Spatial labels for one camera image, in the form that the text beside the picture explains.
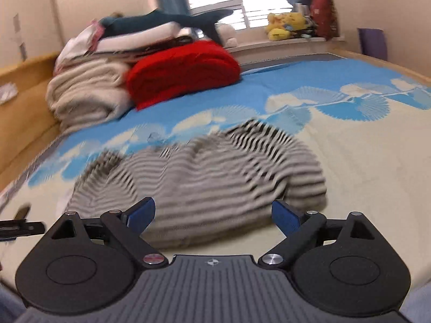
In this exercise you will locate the blue shark plush toy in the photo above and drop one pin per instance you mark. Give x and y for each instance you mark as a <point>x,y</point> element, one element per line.
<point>161,20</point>

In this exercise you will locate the wooden bed frame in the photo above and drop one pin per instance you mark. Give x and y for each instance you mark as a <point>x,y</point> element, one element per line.
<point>23,107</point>

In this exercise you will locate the blue printed bedspread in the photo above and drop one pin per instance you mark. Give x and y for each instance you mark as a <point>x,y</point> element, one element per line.
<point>363,161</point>

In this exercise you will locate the white folded blanket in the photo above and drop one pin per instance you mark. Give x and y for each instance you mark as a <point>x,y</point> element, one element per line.
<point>134,38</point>

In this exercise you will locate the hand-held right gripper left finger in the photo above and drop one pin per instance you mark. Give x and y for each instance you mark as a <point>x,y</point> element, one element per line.
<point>143,213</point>

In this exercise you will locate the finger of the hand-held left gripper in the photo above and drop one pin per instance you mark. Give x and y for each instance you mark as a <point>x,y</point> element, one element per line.
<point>22,213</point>
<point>23,228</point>

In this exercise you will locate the beige folded blanket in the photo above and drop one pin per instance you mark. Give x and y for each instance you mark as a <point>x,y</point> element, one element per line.
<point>87,91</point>

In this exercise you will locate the yellow plush toy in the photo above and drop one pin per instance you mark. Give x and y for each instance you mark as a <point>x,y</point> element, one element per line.
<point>284,23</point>

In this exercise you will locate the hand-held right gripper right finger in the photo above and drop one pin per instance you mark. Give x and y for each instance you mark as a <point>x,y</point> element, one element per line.
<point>286,218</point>

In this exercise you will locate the black white striped top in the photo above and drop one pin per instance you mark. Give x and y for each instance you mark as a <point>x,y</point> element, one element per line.
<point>208,181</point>

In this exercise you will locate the red folded blanket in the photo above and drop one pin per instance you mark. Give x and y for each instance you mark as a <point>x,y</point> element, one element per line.
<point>181,70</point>

